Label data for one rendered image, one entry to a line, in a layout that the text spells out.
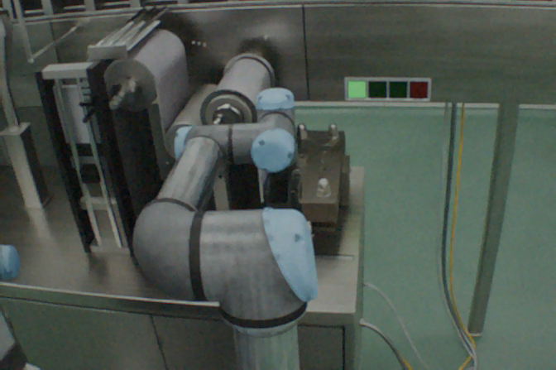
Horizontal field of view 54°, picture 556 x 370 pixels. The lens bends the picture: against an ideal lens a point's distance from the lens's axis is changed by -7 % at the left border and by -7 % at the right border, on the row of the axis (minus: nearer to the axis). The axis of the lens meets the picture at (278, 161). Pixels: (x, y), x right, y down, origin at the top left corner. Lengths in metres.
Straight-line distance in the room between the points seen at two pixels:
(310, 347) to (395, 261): 1.47
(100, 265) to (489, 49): 1.23
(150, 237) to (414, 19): 1.12
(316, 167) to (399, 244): 1.45
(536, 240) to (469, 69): 1.61
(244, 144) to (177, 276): 0.42
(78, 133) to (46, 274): 0.41
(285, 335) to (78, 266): 0.96
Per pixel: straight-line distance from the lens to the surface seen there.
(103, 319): 1.64
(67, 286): 1.59
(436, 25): 1.67
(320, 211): 1.51
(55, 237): 1.79
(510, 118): 1.99
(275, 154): 1.05
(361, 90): 1.73
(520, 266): 2.98
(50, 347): 1.84
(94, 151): 1.48
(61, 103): 1.46
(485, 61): 1.73
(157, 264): 0.73
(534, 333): 2.66
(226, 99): 1.42
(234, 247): 0.70
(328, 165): 1.65
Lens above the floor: 1.86
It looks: 30 degrees down
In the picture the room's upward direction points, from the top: 5 degrees counter-clockwise
